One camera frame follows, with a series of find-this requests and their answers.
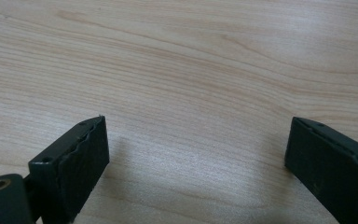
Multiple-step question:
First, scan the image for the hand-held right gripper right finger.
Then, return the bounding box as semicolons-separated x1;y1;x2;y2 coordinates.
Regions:
283;116;358;224

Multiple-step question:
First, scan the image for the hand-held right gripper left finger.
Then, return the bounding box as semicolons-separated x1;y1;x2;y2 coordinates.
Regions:
27;115;111;224

